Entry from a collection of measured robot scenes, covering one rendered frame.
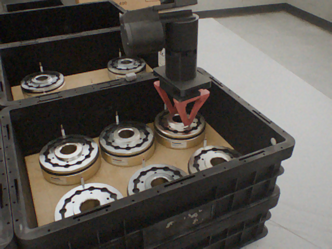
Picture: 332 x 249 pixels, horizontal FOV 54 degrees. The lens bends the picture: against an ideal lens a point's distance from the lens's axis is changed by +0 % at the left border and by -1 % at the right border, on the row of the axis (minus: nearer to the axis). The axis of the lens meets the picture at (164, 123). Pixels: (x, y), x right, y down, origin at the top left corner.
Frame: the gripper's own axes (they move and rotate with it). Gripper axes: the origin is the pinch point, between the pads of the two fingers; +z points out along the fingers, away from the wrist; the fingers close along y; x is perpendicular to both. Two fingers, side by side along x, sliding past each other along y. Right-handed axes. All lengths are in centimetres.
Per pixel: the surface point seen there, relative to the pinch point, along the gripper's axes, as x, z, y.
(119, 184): -16.9, 4.0, 6.8
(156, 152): -7.3, 4.1, 2.8
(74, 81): -11.2, 3.4, -33.5
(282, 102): 46, 18, -11
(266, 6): 299, 81, -250
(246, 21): 253, 88, -238
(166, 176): -11.1, 0.5, 12.5
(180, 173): -8.4, 1.2, 12.4
